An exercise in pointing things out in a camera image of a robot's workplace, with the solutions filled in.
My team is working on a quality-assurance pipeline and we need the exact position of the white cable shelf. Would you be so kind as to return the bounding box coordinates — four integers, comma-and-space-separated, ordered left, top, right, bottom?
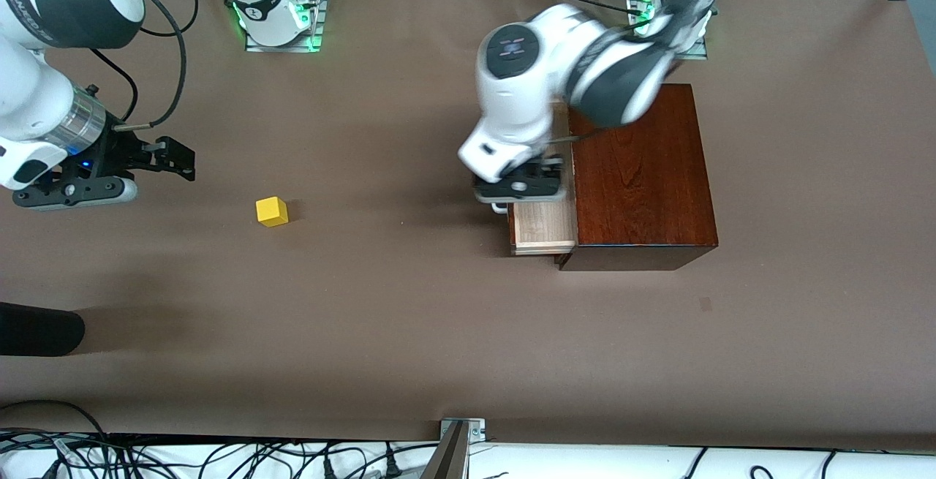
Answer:
0, 431, 936, 479

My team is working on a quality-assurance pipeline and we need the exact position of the wooden drawer with white handle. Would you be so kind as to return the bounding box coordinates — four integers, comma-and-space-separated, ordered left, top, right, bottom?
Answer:
491, 101, 580, 257

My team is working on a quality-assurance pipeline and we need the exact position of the brown paper table cover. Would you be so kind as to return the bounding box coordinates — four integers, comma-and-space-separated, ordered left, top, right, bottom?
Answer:
0, 0, 936, 452

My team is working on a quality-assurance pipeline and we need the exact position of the black cylinder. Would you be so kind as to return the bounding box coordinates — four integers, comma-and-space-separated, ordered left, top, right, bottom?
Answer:
0, 302, 86, 357

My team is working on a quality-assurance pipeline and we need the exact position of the small aluminium corner bracket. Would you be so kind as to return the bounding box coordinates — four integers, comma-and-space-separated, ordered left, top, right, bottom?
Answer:
439, 418, 486, 443

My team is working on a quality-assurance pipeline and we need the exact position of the grey aluminium beam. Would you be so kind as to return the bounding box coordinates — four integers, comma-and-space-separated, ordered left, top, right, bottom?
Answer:
419, 420, 471, 479

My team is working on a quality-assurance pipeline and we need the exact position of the yellow wooden block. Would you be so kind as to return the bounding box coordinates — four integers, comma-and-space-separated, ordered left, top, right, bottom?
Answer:
255, 196, 290, 228

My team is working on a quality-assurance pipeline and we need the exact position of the right arm aluminium base plate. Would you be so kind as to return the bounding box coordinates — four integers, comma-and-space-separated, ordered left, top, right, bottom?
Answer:
244, 0, 328, 54

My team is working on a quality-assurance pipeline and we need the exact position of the black looped cable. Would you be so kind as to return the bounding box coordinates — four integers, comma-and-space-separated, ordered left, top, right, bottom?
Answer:
0, 399, 112, 479

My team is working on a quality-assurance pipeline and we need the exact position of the dark wooden cabinet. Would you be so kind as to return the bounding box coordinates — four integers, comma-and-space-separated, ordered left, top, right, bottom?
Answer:
554, 83, 720, 273

